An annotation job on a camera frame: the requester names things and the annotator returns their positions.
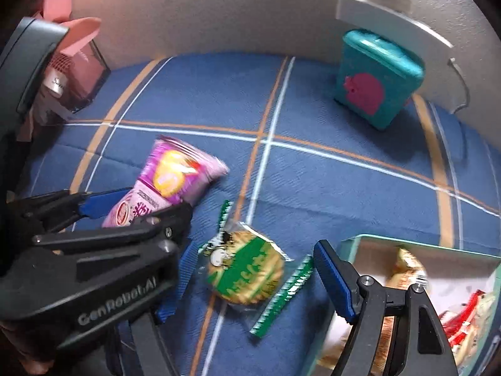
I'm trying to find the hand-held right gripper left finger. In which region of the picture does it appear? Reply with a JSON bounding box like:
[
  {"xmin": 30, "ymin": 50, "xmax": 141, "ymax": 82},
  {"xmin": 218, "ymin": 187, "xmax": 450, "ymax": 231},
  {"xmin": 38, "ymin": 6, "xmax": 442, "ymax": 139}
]
[{"xmin": 106, "ymin": 301, "xmax": 178, "ymax": 376}]

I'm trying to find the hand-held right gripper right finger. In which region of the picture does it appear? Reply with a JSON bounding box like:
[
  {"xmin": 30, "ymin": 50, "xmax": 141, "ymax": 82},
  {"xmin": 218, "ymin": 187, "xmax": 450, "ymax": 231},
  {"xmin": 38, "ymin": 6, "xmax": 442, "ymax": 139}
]
[{"xmin": 313, "ymin": 239, "xmax": 459, "ymax": 376}]

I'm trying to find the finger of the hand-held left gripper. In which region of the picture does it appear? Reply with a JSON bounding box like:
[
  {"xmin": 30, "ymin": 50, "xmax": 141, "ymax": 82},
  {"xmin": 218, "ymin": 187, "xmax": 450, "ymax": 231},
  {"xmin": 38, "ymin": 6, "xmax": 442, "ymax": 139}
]
[
  {"xmin": 34, "ymin": 203, "xmax": 195, "ymax": 256},
  {"xmin": 8, "ymin": 187, "xmax": 136, "ymax": 232}
]

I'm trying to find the purple snack packet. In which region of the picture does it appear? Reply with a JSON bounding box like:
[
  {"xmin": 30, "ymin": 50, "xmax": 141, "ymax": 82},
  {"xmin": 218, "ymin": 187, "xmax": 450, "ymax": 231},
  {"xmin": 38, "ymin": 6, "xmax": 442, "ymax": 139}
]
[{"xmin": 102, "ymin": 135, "xmax": 231, "ymax": 230}]

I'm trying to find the tan snack packet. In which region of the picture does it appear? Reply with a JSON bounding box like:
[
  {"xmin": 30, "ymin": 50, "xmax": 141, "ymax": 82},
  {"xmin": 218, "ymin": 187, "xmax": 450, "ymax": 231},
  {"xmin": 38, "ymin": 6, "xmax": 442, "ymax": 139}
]
[{"xmin": 385, "ymin": 247, "xmax": 429, "ymax": 286}]

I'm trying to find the clear green-edged cracker packet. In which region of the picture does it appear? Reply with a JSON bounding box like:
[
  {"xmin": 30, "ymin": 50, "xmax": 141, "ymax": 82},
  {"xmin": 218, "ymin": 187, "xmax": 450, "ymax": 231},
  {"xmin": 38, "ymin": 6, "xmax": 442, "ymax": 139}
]
[{"xmin": 196, "ymin": 200, "xmax": 316, "ymax": 339}]

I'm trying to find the teal cardboard tray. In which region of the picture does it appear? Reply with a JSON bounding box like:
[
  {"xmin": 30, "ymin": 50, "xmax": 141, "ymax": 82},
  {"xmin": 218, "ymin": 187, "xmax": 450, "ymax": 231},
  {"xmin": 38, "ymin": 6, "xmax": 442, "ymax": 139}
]
[{"xmin": 313, "ymin": 234, "xmax": 501, "ymax": 376}]

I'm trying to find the blue plaid bedsheet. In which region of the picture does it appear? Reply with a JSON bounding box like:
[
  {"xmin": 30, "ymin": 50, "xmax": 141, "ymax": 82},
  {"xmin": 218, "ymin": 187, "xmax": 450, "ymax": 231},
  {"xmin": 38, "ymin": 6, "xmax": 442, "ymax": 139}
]
[{"xmin": 16, "ymin": 53, "xmax": 501, "ymax": 376}]

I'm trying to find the dark clear gift box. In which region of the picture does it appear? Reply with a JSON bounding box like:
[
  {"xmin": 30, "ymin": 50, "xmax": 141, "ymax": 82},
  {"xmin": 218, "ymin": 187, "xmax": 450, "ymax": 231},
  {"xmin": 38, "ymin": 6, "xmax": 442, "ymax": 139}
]
[{"xmin": 39, "ymin": 39, "xmax": 112, "ymax": 116}]

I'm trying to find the teal tin with pink print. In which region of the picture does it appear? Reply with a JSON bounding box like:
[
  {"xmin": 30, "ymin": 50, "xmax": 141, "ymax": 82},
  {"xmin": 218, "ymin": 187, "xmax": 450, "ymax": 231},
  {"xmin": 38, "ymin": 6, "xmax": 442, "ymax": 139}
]
[{"xmin": 333, "ymin": 29, "xmax": 425, "ymax": 132}]

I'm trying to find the white plastic device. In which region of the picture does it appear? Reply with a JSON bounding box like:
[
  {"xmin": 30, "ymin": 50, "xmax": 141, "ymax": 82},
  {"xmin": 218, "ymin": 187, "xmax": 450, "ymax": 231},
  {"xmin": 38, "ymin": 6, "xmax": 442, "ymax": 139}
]
[{"xmin": 329, "ymin": 0, "xmax": 457, "ymax": 50}]

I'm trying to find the white cable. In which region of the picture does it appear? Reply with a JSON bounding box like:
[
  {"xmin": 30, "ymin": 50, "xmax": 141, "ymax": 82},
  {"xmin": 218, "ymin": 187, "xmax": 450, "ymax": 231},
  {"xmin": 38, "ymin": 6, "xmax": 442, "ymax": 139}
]
[{"xmin": 446, "ymin": 58, "xmax": 470, "ymax": 112}]

